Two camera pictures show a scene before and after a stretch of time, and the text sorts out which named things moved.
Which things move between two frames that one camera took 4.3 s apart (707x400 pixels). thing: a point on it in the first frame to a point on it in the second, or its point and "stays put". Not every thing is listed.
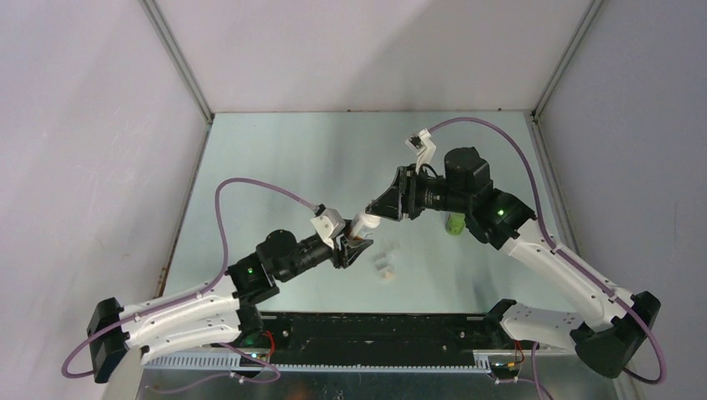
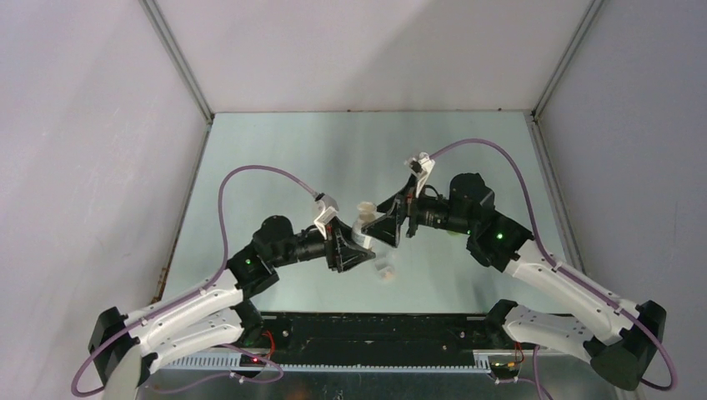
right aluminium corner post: (566, 59) stays put
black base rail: (382, 337) stays put
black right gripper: (400, 198) to (387, 228)
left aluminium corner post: (156, 17) stays put
